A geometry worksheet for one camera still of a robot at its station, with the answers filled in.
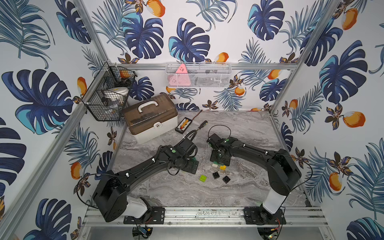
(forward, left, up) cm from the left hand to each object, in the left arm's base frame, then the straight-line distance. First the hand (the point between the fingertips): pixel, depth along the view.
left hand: (189, 164), depth 80 cm
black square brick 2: (-3, -21, -10) cm, 24 cm away
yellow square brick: (+3, -19, -8) cm, 21 cm away
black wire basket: (+47, +54, +21) cm, 74 cm away
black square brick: (-1, -15, -10) cm, 18 cm away
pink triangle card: (+44, +9, +23) cm, 50 cm away
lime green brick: (-3, -8, -10) cm, 13 cm away
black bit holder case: (+35, +7, -10) cm, 37 cm away
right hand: (+7, -15, -7) cm, 18 cm away
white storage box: (+24, +25, +8) cm, 36 cm away
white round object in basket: (+27, +42, +23) cm, 55 cm away
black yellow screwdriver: (+40, -9, -10) cm, 42 cm away
